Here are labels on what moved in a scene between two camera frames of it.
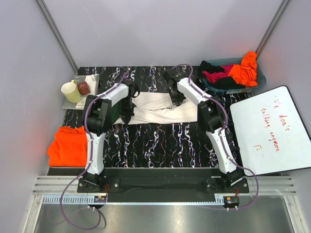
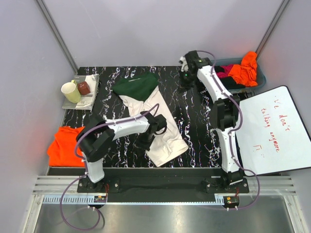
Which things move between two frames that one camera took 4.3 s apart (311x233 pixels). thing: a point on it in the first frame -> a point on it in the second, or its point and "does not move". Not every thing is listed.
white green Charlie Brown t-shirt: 156,107 -> 141,94
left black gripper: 126,116 -> 142,146
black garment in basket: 227,82 does not move
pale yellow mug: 71,91 does not move
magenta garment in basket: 213,77 does not move
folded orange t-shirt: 68,148 does not move
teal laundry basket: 261,75 does not move
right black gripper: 177,102 -> 183,86
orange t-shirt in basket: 245,74 does not move
